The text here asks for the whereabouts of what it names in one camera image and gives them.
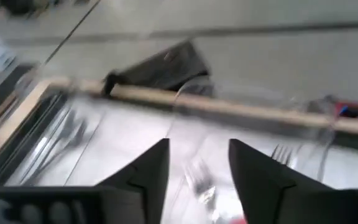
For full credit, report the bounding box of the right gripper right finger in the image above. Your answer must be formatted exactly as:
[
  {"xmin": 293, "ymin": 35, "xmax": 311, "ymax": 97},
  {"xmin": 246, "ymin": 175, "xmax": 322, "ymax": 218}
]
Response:
[{"xmin": 227, "ymin": 138, "xmax": 338, "ymax": 224}]

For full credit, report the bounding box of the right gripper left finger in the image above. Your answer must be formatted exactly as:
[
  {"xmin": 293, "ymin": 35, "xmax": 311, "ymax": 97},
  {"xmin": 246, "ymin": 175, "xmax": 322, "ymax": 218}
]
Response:
[{"xmin": 94, "ymin": 138, "xmax": 171, "ymax": 224}]

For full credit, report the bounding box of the pink handled fork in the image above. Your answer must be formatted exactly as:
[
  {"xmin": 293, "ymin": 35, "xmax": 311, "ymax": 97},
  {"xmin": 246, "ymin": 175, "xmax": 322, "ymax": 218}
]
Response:
[{"xmin": 270, "ymin": 143, "xmax": 295, "ymax": 167}]

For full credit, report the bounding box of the clear plastic bin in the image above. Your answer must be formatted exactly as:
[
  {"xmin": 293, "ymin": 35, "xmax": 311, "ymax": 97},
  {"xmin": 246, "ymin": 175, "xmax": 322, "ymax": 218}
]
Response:
[
  {"xmin": 166, "ymin": 76, "xmax": 338, "ymax": 224},
  {"xmin": 12, "ymin": 76, "xmax": 111, "ymax": 187}
]

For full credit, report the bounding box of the wooden table board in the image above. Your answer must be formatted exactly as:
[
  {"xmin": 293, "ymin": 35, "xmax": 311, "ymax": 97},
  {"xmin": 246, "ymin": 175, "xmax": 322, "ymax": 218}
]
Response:
[{"xmin": 0, "ymin": 77, "xmax": 358, "ymax": 170}]

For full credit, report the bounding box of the red black tool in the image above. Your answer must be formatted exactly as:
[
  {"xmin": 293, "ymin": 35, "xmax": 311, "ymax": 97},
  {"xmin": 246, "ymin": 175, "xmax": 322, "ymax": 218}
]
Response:
[{"xmin": 333, "ymin": 98, "xmax": 358, "ymax": 122}]

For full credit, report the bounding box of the black foam case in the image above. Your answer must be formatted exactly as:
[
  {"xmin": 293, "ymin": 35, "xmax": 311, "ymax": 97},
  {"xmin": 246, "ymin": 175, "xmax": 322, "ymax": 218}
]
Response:
[{"xmin": 115, "ymin": 39, "xmax": 211, "ymax": 93}]

